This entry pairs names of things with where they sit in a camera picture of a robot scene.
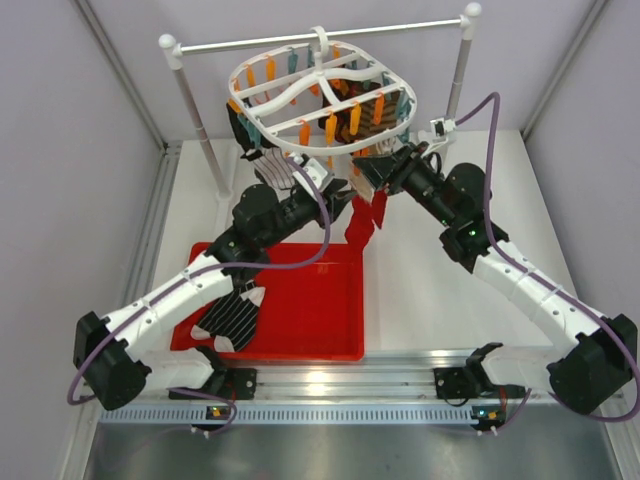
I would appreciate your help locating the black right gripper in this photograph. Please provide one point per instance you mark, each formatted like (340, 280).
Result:
(411, 160)

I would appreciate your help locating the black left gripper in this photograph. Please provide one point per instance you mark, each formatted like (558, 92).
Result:
(333, 200)

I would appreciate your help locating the white clip sock hanger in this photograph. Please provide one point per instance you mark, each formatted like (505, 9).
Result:
(285, 94)

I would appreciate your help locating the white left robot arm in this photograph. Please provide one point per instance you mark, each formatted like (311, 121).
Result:
(112, 354)

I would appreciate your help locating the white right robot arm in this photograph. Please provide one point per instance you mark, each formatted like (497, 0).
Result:
(591, 356)

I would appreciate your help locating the hanging brown striped sock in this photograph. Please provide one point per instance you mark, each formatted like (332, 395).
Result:
(388, 119)

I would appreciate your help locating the hanging black striped sock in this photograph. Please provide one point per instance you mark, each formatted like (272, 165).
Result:
(266, 160)

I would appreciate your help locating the red plastic tray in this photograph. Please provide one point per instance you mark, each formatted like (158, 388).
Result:
(311, 313)

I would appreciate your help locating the black white striped sock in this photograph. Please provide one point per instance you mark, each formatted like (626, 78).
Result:
(231, 322)

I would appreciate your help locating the white drying rack stand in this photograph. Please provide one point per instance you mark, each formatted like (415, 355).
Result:
(175, 52)

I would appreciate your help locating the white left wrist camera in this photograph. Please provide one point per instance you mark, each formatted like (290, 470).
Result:
(310, 171)

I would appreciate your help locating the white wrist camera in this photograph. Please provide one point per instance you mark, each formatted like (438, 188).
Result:
(310, 171)
(440, 130)

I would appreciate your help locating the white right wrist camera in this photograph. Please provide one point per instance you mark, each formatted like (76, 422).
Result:
(440, 130)

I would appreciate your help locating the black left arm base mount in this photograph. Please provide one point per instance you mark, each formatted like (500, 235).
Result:
(229, 384)

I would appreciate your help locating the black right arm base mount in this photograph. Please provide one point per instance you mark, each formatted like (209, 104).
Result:
(455, 384)

